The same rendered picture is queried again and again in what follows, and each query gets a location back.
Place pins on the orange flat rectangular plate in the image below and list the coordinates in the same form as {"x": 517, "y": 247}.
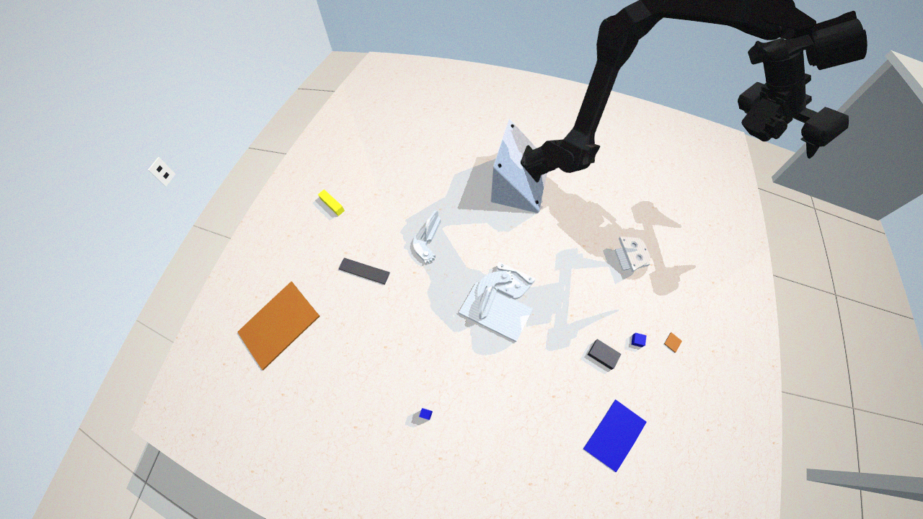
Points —
{"x": 277, "y": 325}

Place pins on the yellow rectangular block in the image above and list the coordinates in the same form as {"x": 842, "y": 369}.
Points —
{"x": 331, "y": 202}

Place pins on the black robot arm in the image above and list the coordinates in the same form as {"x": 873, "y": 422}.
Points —
{"x": 827, "y": 44}

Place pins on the orange flat square plate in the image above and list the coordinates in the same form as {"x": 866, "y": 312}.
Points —
{"x": 673, "y": 342}

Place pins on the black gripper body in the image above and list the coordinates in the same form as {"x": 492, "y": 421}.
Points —
{"x": 820, "y": 128}

